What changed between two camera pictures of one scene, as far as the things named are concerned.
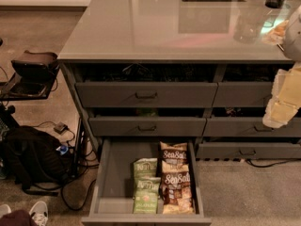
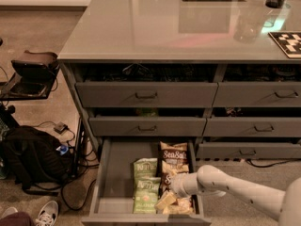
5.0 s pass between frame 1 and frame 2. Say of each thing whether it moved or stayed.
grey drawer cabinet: stayed
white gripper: moved
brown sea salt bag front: stayed
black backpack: stayed
